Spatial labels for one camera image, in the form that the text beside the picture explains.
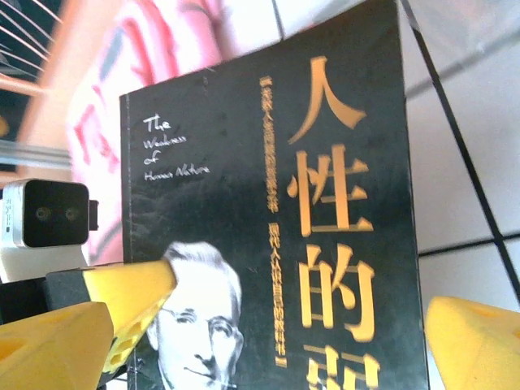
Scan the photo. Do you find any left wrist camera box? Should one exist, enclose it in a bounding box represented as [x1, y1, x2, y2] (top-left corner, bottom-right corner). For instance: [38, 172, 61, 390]
[2, 177, 102, 249]

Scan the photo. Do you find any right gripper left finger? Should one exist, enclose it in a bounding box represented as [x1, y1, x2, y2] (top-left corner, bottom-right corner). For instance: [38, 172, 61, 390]
[0, 301, 116, 390]

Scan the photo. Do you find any pink backpack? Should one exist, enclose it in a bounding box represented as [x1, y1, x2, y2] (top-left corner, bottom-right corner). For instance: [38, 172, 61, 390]
[67, 0, 285, 269]

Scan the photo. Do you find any black book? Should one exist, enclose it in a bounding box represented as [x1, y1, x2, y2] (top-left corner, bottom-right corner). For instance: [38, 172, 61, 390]
[119, 0, 431, 390]

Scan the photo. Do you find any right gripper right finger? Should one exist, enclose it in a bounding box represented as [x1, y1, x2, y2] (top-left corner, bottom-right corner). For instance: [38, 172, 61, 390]
[424, 296, 520, 390]

